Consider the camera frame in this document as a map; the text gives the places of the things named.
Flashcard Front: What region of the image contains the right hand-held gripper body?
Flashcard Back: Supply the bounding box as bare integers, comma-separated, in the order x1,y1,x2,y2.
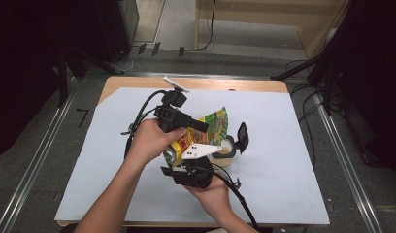
175,144,223,189

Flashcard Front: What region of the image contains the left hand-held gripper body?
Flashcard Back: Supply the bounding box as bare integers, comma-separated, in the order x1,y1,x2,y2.
154,76,191,133

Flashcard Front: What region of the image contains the yellow seasoning pouch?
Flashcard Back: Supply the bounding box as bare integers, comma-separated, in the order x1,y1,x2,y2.
162,106,229,169

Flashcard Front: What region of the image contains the glass jar with black lid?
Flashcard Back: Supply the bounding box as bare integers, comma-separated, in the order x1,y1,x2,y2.
208,121,250,168

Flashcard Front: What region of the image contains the person's right hand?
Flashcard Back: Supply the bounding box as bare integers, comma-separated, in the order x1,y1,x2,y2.
184,176,233,213

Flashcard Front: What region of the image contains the person's left hand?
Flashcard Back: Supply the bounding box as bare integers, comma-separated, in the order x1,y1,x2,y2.
126,117,187,166

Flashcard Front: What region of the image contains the white paper sheet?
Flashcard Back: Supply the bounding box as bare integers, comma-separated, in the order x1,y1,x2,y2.
54,86,331,226

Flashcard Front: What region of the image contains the black stand leg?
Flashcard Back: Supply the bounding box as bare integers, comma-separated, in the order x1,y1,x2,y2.
270,56,320,82

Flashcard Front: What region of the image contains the light wooden cabinet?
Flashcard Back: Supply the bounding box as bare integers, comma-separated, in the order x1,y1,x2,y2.
194,0,352,60

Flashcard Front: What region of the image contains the black curtain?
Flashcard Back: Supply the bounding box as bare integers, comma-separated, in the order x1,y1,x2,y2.
311,0,396,178
0,0,102,160

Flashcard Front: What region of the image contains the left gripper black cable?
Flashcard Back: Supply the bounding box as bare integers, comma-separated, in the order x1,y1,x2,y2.
120,89,169,159

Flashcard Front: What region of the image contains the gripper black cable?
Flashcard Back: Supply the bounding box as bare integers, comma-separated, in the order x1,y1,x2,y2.
120,89,169,159
212,163,260,231

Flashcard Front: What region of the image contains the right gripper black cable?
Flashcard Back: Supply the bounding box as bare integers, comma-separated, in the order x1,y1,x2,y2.
212,163,260,231

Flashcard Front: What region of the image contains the black floor cable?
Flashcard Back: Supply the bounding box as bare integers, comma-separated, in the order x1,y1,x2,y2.
198,0,217,52

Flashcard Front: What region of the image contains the bundle of black cables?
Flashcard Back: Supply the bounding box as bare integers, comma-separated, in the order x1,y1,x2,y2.
285,59,346,169

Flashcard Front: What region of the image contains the metal floor rail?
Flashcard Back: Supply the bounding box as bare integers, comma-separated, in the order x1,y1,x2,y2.
312,93,384,233
0,93,75,233

